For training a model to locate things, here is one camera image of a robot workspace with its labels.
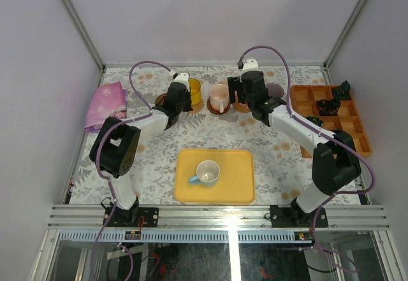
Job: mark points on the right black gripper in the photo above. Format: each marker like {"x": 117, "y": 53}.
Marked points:
{"x": 234, "y": 85}

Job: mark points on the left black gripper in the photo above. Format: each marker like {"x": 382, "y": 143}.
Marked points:
{"x": 180, "y": 94}

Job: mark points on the woven rattan coaster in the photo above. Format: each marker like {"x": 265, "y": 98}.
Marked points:
{"x": 198, "y": 107}
{"x": 234, "y": 105}

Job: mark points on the brown wooden coaster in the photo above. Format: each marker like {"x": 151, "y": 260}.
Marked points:
{"x": 218, "y": 107}
{"x": 160, "y": 99}

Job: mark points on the pink mug front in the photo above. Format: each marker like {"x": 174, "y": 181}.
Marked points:
{"x": 219, "y": 98}

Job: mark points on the yellow glass mug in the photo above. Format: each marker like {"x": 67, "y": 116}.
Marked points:
{"x": 195, "y": 91}

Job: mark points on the purple mug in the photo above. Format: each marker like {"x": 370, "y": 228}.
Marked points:
{"x": 274, "y": 90}

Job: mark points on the light blue mug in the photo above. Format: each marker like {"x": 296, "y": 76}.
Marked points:
{"x": 207, "y": 174}

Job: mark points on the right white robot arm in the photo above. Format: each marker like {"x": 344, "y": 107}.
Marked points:
{"x": 334, "y": 160}

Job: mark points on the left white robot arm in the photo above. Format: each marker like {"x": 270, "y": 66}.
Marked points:
{"x": 114, "y": 149}

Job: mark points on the pink star cloth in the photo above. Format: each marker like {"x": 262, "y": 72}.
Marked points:
{"x": 107, "y": 101}

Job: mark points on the orange wooden compartment box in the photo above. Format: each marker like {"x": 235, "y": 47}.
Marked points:
{"x": 304, "y": 100}

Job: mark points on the dark rolled item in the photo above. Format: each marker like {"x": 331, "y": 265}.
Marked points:
{"x": 342, "y": 91}
{"x": 315, "y": 121}
{"x": 328, "y": 107}

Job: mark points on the yellow plastic tray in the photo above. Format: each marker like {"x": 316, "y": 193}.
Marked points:
{"x": 235, "y": 185}

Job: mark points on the dark rolled item far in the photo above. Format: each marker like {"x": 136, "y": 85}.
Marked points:
{"x": 342, "y": 91}

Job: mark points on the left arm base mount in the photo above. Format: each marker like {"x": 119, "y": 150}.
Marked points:
{"x": 136, "y": 216}

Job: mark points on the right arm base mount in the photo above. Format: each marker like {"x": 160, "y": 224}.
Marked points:
{"x": 296, "y": 215}

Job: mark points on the aluminium front rail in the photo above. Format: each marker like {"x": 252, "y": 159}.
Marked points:
{"x": 179, "y": 223}

